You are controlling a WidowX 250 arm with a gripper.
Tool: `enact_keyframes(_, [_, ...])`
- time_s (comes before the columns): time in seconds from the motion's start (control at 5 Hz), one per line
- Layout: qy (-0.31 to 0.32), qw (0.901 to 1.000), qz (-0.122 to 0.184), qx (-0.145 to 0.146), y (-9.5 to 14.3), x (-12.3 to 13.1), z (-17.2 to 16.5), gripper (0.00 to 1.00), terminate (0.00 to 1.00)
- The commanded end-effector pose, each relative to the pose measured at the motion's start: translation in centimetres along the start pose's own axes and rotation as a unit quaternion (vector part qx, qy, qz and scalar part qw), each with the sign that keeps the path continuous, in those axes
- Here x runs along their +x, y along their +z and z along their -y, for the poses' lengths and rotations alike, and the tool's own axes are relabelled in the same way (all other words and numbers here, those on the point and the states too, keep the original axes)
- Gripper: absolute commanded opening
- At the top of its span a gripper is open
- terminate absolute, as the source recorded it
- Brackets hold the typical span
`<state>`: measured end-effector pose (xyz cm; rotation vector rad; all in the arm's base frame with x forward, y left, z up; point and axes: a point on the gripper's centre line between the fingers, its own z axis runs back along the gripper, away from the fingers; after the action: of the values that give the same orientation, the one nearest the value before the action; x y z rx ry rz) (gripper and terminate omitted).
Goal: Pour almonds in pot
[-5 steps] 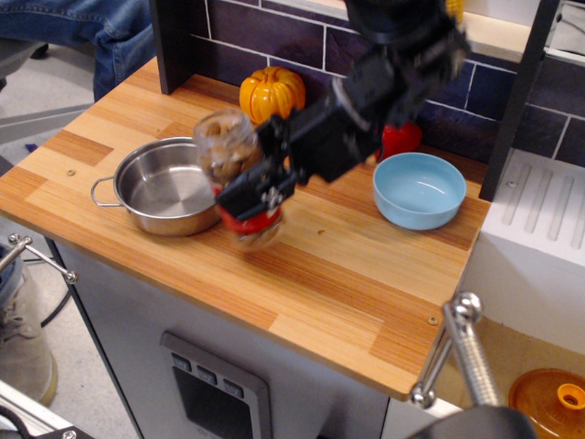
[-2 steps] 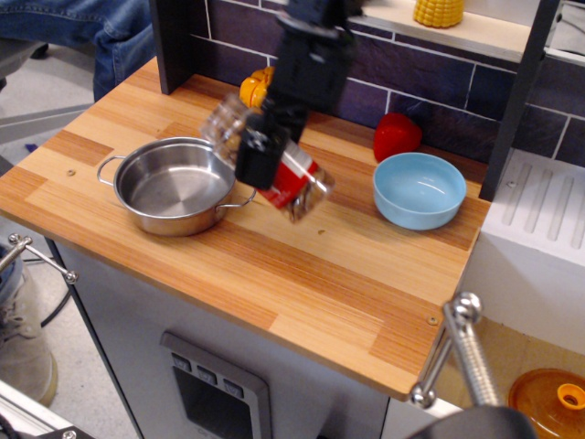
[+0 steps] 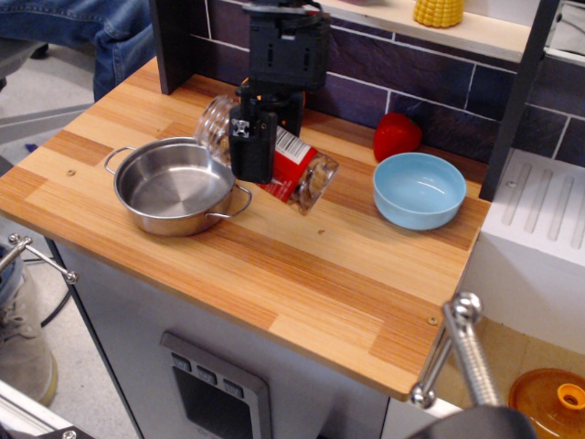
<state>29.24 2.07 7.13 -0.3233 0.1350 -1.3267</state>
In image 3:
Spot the orange pot lid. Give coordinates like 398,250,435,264
508,369,584,438

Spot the clear almond jar red label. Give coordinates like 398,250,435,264
194,95,339,215

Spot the black shelf post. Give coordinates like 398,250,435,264
479,0,561,201

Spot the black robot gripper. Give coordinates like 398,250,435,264
229,4,330,184

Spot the beige shoe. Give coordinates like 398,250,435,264
1,262,58,406

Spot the red toy strawberry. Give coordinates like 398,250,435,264
373,112,422,162

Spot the white sink drainboard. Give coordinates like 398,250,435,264
482,150,584,266

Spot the dark wooden side panel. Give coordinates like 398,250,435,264
149,0,209,95

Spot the light blue bowl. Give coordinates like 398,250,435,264
373,153,467,230

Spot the chrome rail left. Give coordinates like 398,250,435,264
1,233,79,284

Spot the stainless steel pot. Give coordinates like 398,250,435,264
104,137,252,237

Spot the blue jeans leg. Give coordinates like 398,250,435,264
1,0,155,101

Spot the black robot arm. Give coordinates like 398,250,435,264
229,1,331,184

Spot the wooden wall shelf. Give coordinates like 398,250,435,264
321,0,531,62

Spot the grey oven control panel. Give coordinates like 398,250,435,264
160,332,273,438

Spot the yellow toy corn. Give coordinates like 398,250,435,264
412,0,464,28

